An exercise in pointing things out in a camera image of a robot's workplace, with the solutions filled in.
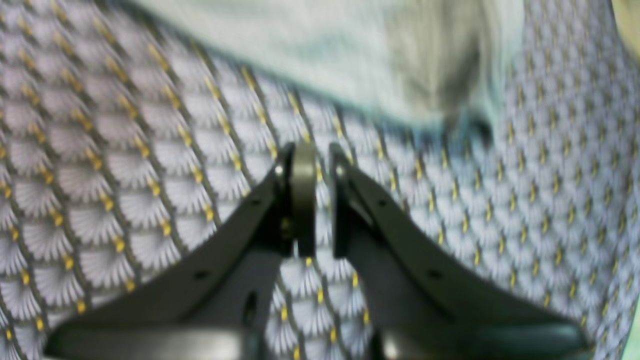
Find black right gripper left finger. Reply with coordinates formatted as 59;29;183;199
45;142;317;360

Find light grey T-shirt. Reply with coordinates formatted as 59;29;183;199
131;0;525;131

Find patterned fan-print tablecloth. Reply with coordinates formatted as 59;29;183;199
0;0;640;360

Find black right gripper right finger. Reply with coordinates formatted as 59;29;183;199
327;143;591;360

